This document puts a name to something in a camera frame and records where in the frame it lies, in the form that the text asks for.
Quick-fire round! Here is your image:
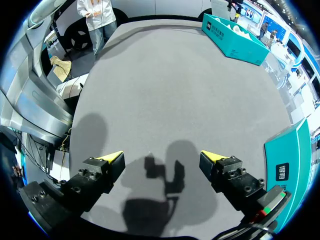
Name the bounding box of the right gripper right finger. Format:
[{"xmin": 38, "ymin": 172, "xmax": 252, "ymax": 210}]
[{"xmin": 199, "ymin": 150, "xmax": 268, "ymax": 218}]

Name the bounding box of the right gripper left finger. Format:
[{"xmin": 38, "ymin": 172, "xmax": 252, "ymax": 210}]
[{"xmin": 60, "ymin": 150, "xmax": 126, "ymax": 213}]

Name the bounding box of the person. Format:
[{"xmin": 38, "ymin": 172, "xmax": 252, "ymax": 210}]
[{"xmin": 76, "ymin": 0, "xmax": 118, "ymax": 57}]

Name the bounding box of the teal box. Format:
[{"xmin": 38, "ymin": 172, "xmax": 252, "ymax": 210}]
[
  {"xmin": 263, "ymin": 117, "xmax": 313, "ymax": 228},
  {"xmin": 201, "ymin": 13, "xmax": 270, "ymax": 67}
]

